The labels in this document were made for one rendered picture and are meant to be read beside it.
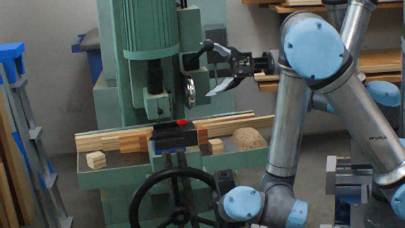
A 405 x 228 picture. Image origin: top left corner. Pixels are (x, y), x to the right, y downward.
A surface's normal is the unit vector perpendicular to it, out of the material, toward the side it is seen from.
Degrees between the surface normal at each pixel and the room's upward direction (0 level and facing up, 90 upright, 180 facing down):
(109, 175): 90
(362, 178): 90
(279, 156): 85
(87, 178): 90
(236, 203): 60
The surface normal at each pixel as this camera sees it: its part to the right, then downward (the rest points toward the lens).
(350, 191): -0.22, 0.32
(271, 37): 0.04, 0.31
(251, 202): 0.11, -0.22
